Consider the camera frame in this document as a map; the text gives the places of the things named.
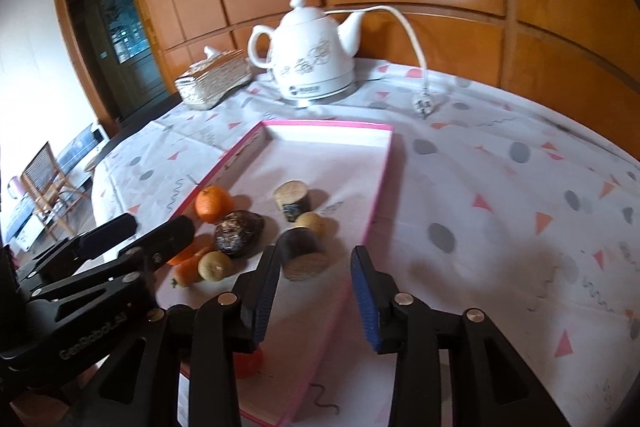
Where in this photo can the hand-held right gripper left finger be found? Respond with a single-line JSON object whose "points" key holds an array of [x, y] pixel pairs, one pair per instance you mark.
{"points": [[262, 302]]}

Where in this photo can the white ceramic electric kettle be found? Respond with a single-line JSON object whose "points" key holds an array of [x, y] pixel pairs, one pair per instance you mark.
{"points": [[310, 52]]}

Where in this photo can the pink-rimmed tray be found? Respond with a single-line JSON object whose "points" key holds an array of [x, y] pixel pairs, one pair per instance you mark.
{"points": [[325, 157]]}

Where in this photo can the dark water chestnut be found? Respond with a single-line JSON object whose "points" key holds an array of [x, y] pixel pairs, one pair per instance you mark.
{"points": [[239, 232]]}

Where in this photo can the woven tissue box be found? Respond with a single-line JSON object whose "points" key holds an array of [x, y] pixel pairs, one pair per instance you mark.
{"points": [[212, 79]]}

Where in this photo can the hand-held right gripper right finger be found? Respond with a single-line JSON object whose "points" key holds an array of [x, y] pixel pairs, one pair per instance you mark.
{"points": [[362, 302]]}

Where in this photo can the printed white tablecloth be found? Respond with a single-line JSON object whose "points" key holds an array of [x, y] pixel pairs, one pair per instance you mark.
{"points": [[475, 207]]}

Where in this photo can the orange tangerine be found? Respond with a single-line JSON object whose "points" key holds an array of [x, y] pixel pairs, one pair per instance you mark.
{"points": [[214, 204], [192, 252]]}

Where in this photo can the red tomato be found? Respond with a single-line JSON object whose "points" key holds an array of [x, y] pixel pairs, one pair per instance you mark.
{"points": [[249, 363]]}

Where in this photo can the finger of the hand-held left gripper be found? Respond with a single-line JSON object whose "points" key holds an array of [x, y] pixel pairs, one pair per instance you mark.
{"points": [[165, 239], [95, 242]]}

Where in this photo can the beige round fruit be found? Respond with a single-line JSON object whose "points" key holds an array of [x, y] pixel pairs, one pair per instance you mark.
{"points": [[214, 265], [311, 225]]}

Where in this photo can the dark glass door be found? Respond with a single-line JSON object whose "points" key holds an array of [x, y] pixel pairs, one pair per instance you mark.
{"points": [[117, 42]]}

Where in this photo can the white power plug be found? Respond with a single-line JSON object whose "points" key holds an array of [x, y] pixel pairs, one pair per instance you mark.
{"points": [[423, 99]]}

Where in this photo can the wooden chair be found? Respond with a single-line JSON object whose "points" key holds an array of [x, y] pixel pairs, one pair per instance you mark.
{"points": [[47, 179]]}

